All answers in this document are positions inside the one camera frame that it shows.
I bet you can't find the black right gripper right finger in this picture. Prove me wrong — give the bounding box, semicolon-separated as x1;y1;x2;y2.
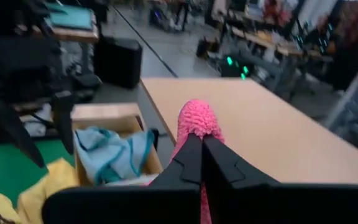
203;134;281;191

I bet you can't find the grey metal rack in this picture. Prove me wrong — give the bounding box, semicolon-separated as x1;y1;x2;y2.
321;58;358;156

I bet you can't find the small wooden table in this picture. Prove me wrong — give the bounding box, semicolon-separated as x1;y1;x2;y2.
31;23;101;44

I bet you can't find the black rectangular case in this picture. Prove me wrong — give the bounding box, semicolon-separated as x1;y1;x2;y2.
93;35;143;90

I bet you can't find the tan wooden box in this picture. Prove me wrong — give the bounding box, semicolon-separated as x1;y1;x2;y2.
70;102;164;187

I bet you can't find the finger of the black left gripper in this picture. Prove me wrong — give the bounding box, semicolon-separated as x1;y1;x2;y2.
0;105;47;169
52;91;76;156

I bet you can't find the pink microfiber towel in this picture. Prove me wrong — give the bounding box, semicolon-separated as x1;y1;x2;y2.
144;99;226;224

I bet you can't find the green table mat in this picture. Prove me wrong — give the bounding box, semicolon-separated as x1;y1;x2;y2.
0;138;76;208

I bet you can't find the beige desk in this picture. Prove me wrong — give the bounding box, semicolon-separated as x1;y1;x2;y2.
140;77;358;184

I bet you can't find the black device with green lights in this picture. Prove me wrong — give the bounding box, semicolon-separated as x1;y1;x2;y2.
219;54;254;80

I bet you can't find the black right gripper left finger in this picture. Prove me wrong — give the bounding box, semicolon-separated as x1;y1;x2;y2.
149;133;203;190

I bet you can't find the cluttered wooden workbench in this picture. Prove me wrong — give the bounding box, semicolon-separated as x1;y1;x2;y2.
228;24;335;63

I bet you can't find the light blue microfiber towel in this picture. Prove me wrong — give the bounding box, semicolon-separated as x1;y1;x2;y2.
73;126;155;186

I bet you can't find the teal mat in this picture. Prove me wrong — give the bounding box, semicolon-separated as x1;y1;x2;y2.
47;2;94;30

